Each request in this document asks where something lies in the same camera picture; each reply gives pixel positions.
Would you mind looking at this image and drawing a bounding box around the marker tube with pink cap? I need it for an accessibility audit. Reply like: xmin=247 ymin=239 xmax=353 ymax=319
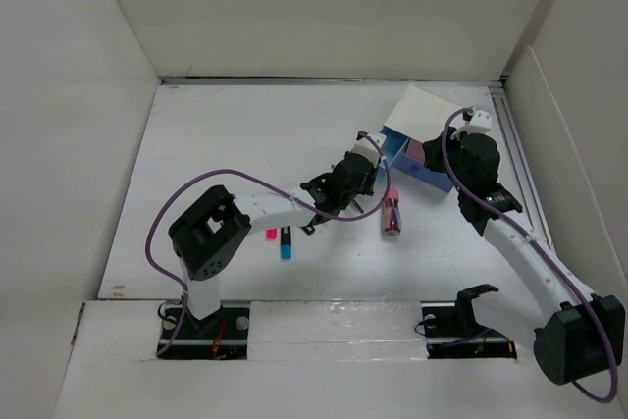
xmin=382 ymin=187 xmax=402 ymax=236

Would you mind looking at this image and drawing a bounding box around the blue drawer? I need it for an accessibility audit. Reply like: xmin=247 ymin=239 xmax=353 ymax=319
xmin=380 ymin=126 xmax=410 ymax=170

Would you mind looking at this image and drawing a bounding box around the pink drawer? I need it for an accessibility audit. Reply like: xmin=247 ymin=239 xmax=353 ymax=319
xmin=404 ymin=139 xmax=425 ymax=165

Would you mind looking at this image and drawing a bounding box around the white drawer organizer box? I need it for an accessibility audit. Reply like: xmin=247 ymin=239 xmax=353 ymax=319
xmin=380 ymin=82 xmax=485 ymax=193

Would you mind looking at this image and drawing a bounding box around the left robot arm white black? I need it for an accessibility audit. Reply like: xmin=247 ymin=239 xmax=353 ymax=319
xmin=168 ymin=149 xmax=381 ymax=338

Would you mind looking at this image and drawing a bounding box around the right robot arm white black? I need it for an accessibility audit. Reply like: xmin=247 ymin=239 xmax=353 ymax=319
xmin=423 ymin=128 xmax=626 ymax=385

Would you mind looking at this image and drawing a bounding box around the blue highlighter marker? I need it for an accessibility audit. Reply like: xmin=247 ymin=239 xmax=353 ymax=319
xmin=280 ymin=226 xmax=292 ymax=260

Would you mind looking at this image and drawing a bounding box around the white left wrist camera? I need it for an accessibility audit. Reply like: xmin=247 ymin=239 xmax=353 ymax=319
xmin=351 ymin=131 xmax=387 ymax=167

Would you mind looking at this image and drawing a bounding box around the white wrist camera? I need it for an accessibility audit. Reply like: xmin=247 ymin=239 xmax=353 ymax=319
xmin=456 ymin=107 xmax=493 ymax=135
xmin=351 ymin=131 xmax=387 ymax=167

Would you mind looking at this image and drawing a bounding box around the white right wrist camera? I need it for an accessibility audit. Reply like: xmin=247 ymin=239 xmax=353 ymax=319
xmin=456 ymin=107 xmax=493 ymax=135

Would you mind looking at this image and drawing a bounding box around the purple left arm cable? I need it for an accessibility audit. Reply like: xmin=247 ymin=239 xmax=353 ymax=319
xmin=145 ymin=131 xmax=392 ymax=356

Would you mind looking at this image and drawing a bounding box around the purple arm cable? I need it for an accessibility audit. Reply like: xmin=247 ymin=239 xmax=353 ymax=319
xmin=439 ymin=107 xmax=619 ymax=403
xmin=145 ymin=131 xmax=392 ymax=356

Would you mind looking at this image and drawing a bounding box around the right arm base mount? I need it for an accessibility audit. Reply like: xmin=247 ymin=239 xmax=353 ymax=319
xmin=414 ymin=284 xmax=517 ymax=360

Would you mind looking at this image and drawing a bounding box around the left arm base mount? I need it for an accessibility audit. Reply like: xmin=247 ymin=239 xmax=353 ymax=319
xmin=156 ymin=301 xmax=250 ymax=361

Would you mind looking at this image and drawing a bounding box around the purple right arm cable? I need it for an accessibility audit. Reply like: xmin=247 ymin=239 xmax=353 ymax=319
xmin=439 ymin=107 xmax=619 ymax=403

